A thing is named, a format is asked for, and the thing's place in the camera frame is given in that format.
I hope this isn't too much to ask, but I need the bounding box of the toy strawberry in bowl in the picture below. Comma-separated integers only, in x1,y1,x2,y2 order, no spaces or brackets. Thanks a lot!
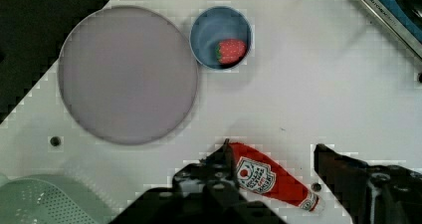
216,39,247,65

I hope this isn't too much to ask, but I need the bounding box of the small blue bowl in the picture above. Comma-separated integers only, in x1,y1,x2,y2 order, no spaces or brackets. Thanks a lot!
189,6,253,71

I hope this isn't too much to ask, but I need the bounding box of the grey round plate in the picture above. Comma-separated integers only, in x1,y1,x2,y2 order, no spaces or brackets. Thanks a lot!
58,6,198,144

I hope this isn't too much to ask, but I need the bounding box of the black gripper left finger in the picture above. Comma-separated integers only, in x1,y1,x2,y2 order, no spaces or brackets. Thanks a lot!
109,141,287,224

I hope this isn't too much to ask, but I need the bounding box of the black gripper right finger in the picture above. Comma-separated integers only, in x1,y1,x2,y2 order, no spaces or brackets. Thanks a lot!
314,143,422,224

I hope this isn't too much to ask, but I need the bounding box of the green perforated colander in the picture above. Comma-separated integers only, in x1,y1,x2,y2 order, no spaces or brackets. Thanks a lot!
0,174,115,224

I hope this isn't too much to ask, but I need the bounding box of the red ketchup bottle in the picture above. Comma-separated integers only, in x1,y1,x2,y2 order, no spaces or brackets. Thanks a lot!
229,142,324,213

